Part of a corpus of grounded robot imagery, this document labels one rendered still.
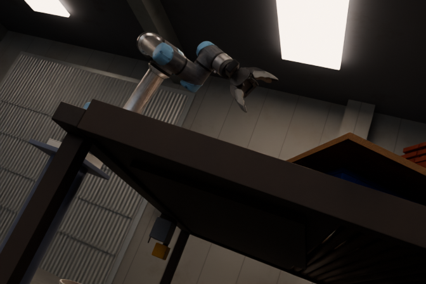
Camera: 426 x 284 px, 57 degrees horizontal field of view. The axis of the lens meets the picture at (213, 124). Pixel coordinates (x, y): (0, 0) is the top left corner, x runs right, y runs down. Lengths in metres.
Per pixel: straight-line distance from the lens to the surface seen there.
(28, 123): 6.20
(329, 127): 4.88
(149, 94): 1.85
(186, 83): 1.48
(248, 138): 4.86
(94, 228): 5.07
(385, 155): 1.00
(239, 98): 1.32
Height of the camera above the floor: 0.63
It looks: 20 degrees up
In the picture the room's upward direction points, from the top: 22 degrees clockwise
